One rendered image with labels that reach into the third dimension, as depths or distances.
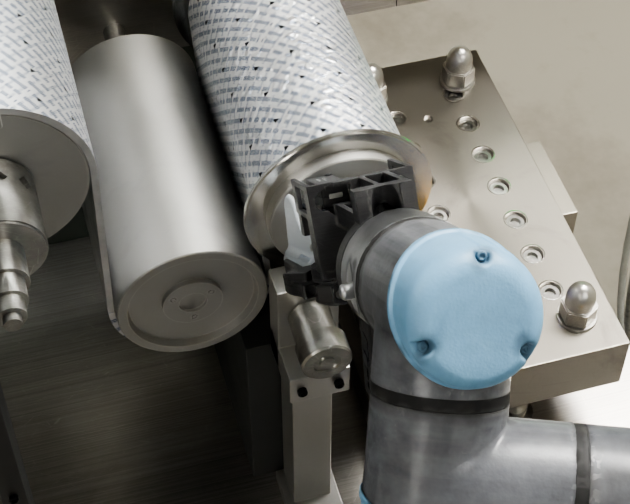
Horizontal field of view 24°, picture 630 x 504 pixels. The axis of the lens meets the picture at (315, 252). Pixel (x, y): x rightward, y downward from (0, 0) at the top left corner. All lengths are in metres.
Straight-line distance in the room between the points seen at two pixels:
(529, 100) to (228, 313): 1.90
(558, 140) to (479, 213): 1.55
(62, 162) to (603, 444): 0.43
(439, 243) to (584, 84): 2.33
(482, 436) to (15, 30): 0.46
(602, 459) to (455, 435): 0.08
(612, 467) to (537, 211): 0.66
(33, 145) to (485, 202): 0.55
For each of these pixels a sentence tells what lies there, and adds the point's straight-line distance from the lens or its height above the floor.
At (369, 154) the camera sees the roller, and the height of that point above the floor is 1.30.
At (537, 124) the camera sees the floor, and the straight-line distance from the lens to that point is 2.96.
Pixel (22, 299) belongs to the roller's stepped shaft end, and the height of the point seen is 1.34.
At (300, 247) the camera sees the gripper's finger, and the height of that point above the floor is 1.30.
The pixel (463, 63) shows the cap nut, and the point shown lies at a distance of 1.49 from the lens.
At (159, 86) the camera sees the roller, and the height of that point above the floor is 1.23.
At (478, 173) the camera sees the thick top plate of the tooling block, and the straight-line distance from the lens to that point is 1.43.
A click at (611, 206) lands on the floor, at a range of 2.83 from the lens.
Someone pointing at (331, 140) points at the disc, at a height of 1.32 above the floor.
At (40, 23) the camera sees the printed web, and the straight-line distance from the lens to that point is 1.06.
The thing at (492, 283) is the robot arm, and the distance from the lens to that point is 0.72.
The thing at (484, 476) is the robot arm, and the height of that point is 1.42.
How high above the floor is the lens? 2.07
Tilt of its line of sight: 50 degrees down
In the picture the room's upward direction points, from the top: straight up
